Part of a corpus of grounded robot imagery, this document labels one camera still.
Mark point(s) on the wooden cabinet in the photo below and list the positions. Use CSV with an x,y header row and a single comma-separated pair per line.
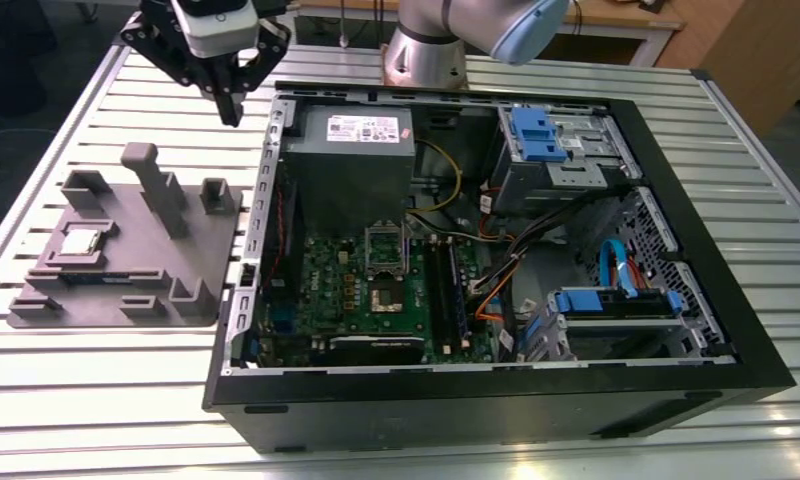
x,y
760,50

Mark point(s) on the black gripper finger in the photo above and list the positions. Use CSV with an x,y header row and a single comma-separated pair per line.
x,y
263,57
173,55

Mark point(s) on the green motherboard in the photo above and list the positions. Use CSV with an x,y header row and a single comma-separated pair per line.
x,y
327,280

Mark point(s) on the grey parts rack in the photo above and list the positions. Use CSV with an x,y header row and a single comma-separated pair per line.
x,y
140,260

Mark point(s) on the CPU socket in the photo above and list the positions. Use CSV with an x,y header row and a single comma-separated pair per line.
x,y
388,300

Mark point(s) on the black PC case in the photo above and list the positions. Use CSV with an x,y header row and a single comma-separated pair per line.
x,y
440,415

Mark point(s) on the metal disk bay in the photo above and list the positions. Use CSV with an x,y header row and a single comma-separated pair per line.
x,y
627,324

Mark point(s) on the silver CPU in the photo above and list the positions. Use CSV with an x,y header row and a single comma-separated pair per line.
x,y
80,242

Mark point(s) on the black RAM slot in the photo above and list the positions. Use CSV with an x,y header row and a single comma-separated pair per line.
x,y
457,295
437,295

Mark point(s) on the metal drive cage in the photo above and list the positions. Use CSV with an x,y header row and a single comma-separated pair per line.
x,y
573,175

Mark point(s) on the grey power supply unit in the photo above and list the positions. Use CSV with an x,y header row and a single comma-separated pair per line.
x,y
347,180

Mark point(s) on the black graphics card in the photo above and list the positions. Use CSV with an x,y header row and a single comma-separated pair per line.
x,y
373,347

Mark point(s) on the blue disk carrier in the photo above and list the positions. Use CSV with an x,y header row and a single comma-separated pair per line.
x,y
533,135
580,302

